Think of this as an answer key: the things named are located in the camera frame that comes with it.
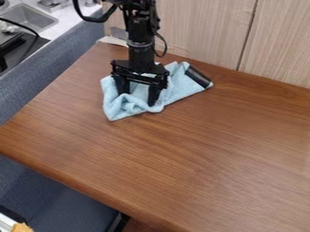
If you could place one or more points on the light blue cloth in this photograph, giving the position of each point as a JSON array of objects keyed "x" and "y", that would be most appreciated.
[{"x": 133, "y": 99}]

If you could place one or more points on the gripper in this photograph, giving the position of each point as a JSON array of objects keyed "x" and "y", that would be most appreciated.
[{"x": 140, "y": 68}]

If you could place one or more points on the toy sink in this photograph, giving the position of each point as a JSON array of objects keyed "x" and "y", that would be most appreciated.
[{"x": 27, "y": 16}]

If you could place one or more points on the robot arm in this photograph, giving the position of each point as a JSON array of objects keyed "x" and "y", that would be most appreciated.
[{"x": 140, "y": 27}]

